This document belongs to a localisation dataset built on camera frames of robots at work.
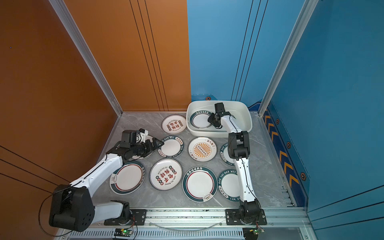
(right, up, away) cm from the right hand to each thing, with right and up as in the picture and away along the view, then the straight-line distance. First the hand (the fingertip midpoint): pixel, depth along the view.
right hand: (208, 120), depth 113 cm
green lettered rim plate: (-25, -19, -13) cm, 34 cm away
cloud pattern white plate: (-39, -19, -43) cm, 61 cm away
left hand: (-30, -15, -28) cm, 44 cm away
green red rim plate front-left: (-49, -34, -28) cm, 66 cm away
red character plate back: (-26, -3, -1) cm, 27 cm away
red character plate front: (-27, -33, -26) cm, 50 cm away
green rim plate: (-7, +1, 0) cm, 7 cm away
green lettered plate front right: (+9, -38, -29) cm, 48 cm away
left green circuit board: (-44, -55, -42) cm, 82 cm away
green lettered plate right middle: (+9, -23, -19) cm, 31 cm away
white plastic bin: (+25, +8, +4) cm, 27 cm away
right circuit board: (+17, -55, -43) cm, 72 cm away
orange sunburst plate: (-5, -19, -16) cm, 25 cm away
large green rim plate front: (-7, -37, -30) cm, 48 cm away
